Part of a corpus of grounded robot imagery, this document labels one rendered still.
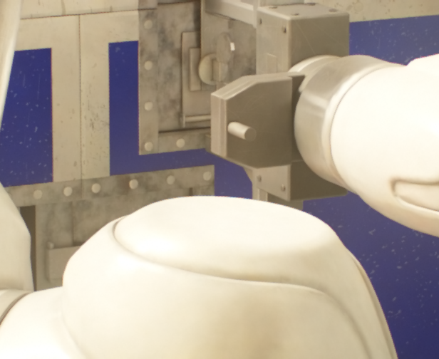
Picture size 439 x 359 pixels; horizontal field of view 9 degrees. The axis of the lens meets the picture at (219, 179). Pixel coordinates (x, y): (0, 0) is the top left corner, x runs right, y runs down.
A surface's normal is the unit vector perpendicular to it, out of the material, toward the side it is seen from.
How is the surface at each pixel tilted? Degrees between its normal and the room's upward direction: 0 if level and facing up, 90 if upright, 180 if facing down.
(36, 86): 90
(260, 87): 90
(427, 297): 90
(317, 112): 72
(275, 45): 90
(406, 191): 108
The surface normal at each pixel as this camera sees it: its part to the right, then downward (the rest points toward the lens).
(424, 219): -0.56, 0.77
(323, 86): -0.68, -0.56
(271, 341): 0.31, -0.18
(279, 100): 0.45, 0.20
